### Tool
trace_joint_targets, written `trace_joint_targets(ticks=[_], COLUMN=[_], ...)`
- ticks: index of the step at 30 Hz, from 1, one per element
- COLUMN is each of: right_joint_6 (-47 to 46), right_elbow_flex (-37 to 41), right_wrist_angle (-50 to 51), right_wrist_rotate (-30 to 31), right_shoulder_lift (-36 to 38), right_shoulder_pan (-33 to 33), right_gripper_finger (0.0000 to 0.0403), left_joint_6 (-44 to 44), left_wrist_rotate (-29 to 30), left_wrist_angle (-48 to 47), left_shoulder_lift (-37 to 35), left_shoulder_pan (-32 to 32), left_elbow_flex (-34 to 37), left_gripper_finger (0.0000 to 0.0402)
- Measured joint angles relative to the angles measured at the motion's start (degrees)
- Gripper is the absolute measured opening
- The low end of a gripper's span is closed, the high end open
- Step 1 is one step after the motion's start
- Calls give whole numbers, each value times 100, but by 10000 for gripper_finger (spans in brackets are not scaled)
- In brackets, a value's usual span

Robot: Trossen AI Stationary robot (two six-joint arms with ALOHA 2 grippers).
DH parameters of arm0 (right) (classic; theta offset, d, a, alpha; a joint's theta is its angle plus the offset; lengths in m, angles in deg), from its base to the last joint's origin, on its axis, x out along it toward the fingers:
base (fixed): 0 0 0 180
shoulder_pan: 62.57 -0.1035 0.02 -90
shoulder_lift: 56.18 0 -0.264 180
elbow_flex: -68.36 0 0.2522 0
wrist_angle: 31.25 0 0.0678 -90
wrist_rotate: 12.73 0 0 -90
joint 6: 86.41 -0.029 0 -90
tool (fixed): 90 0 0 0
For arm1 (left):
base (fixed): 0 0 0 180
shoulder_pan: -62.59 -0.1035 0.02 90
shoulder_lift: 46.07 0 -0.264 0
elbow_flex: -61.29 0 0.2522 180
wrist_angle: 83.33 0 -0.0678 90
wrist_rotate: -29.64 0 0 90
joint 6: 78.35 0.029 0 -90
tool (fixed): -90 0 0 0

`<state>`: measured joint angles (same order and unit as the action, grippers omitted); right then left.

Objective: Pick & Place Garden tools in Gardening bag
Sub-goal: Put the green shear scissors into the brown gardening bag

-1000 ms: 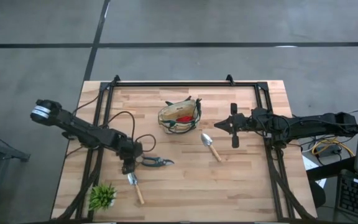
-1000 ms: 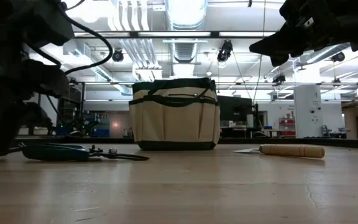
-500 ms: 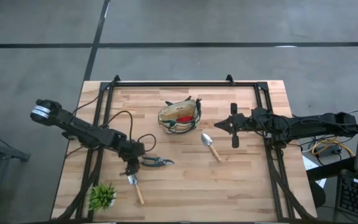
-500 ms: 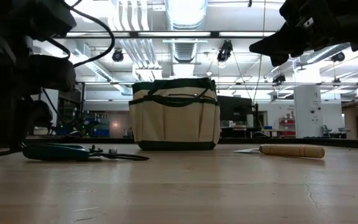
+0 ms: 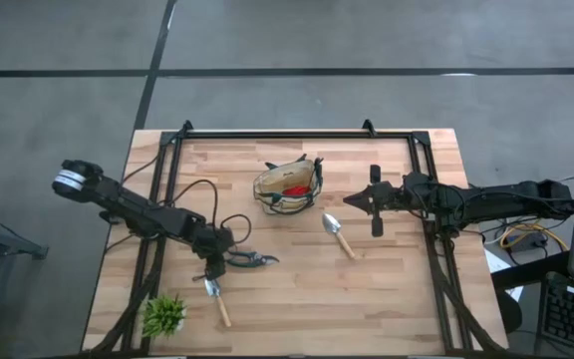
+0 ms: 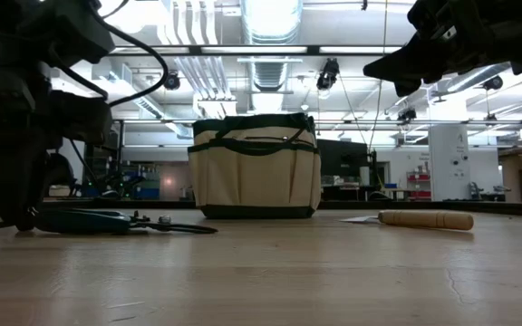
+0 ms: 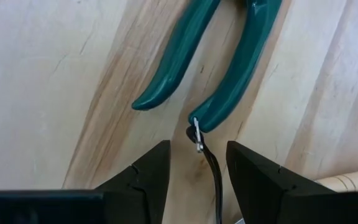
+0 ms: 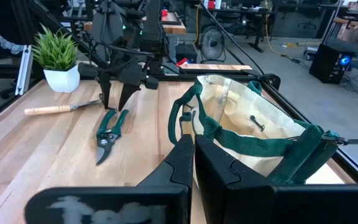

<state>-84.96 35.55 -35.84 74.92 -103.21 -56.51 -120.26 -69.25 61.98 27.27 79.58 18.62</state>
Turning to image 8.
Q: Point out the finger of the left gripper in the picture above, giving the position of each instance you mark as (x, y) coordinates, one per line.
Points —
(127, 95)
(105, 90)

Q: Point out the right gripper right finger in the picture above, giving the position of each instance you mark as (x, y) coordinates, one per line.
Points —
(222, 193)

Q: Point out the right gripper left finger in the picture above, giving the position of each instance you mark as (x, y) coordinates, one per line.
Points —
(176, 168)

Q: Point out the beige canvas gardening bag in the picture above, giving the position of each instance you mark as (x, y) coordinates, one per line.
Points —
(244, 102)

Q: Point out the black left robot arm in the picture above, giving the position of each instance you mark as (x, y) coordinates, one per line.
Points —
(148, 25)

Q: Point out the red white item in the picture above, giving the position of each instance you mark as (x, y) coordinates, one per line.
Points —
(182, 62)

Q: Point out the green plant in white pot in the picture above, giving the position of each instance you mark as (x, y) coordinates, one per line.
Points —
(56, 59)

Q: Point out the wooden workbench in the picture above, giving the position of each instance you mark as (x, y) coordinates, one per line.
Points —
(174, 29)

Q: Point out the neighbouring wooden table top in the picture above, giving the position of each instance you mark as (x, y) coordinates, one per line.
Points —
(216, 66)

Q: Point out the silver aluminium profile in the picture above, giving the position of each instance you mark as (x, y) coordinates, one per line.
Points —
(23, 70)

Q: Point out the black floor fan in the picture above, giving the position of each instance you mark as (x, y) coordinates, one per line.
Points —
(212, 43)

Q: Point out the black desk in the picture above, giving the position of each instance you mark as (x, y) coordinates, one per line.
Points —
(255, 31)

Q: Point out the black computer tower blue light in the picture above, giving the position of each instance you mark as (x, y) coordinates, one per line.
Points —
(328, 63)

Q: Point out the black office chair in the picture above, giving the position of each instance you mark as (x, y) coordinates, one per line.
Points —
(306, 18)

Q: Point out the wooden top desk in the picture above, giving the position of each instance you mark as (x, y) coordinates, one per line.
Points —
(356, 23)

